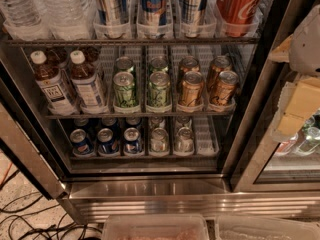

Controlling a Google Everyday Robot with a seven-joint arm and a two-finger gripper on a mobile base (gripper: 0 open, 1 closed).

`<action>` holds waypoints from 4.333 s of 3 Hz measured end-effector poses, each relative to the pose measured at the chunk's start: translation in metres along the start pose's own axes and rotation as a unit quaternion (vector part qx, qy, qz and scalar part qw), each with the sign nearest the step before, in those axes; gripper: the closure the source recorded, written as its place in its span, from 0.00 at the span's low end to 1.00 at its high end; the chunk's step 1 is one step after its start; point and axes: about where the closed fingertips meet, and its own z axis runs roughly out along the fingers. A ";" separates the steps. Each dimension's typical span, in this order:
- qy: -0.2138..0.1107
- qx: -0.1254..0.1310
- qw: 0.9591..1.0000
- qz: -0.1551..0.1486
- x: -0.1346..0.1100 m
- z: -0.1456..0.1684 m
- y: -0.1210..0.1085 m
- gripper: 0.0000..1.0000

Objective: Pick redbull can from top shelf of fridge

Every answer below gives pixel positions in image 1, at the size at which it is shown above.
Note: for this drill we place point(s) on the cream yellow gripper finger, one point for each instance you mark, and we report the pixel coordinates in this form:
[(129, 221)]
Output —
[(298, 101), (281, 53)]

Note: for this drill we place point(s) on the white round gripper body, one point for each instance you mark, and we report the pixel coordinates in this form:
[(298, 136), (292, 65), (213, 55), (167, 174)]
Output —
[(307, 47)]

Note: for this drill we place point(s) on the green can behind glass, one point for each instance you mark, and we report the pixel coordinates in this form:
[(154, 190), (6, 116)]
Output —
[(311, 138)]

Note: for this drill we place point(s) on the red can behind glass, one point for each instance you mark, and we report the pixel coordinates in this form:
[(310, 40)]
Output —
[(285, 147)]

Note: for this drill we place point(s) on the orange soda can back right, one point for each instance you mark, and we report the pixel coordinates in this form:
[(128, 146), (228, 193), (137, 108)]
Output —
[(217, 65)]

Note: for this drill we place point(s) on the orange soda can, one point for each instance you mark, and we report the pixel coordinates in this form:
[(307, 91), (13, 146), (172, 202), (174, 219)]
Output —
[(217, 65), (220, 98), (190, 94), (188, 63)]

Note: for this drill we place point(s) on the red coca-cola can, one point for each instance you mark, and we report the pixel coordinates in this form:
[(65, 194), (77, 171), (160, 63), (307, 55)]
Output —
[(237, 14)]

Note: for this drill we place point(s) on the orange soda can front right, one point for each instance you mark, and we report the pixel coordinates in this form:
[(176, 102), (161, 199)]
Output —
[(220, 98)]

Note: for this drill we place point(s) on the orange soda can back left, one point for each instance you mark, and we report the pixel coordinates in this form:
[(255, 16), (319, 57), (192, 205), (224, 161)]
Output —
[(188, 63)]

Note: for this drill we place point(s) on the orange soda can front left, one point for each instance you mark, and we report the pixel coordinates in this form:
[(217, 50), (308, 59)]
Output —
[(190, 94)]

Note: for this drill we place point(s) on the plaid slim can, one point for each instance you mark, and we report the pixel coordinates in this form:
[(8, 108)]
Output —
[(193, 16)]

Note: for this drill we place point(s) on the silver soda can right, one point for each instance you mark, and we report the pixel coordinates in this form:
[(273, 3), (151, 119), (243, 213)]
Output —
[(184, 144)]

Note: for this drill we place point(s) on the silver soda can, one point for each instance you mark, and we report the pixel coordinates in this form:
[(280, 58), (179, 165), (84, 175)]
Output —
[(159, 142), (184, 144)]

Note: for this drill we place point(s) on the green soda can back right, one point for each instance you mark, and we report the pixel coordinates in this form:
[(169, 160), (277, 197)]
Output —
[(159, 63)]

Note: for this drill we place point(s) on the green soda can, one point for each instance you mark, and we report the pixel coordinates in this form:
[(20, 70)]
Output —
[(125, 64), (125, 95), (159, 63), (159, 92)]

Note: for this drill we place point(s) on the green soda can front right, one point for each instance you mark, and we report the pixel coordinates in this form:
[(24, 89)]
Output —
[(159, 92)]

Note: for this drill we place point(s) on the blue redbull can centre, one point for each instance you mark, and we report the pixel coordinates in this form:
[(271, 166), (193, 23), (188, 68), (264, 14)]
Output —
[(153, 16)]

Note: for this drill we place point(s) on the silver soda can left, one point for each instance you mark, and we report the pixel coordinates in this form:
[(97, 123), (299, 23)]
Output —
[(159, 142)]

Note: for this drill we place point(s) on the green soda can back left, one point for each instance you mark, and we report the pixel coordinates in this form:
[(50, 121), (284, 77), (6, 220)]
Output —
[(125, 64)]

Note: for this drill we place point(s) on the green soda can front left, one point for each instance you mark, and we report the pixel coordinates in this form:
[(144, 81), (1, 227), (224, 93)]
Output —
[(125, 95)]

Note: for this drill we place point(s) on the stainless steel fridge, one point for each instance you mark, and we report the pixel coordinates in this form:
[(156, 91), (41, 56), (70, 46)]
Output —
[(233, 169)]

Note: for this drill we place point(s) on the blue pepsi can right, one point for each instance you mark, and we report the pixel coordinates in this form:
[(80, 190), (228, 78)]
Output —
[(132, 142)]

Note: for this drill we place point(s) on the blue pepsi can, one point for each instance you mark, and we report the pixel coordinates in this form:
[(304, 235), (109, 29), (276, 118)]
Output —
[(82, 145), (132, 142), (107, 143)]

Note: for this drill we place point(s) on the silver blue redbull can left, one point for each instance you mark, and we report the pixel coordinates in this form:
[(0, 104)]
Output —
[(112, 15)]

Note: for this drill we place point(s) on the blue pepsi can middle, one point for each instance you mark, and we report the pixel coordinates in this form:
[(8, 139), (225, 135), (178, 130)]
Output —
[(107, 143)]

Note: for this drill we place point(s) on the blue pepsi can left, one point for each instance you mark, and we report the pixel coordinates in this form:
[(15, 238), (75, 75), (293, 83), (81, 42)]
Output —
[(82, 145)]

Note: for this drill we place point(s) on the clear plastic bin right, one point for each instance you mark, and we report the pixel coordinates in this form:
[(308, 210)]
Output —
[(229, 227)]

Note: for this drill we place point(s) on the clear plastic bin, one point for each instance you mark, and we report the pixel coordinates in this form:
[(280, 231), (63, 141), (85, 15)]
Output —
[(229, 227), (155, 227)]

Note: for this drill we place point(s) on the iced tea bottle right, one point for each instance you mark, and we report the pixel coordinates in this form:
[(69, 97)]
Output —
[(88, 84)]

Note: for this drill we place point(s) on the iced tea bottle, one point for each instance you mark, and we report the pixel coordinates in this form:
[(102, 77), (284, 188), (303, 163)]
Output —
[(54, 85), (88, 84)]

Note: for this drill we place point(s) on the clear plastic bin left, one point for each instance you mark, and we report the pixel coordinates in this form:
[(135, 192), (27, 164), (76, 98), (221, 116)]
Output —
[(155, 227)]

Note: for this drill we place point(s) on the clear water bottle right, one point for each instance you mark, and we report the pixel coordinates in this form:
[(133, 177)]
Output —
[(66, 19)]

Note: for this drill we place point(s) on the clear water bottle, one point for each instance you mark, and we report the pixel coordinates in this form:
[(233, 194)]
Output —
[(66, 19), (23, 20)]

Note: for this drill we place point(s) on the iced tea bottle left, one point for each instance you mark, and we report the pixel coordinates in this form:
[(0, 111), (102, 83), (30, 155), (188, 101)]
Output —
[(54, 85)]

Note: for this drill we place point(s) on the clear water bottle left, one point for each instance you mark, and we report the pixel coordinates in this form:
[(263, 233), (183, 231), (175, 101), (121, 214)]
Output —
[(23, 20)]

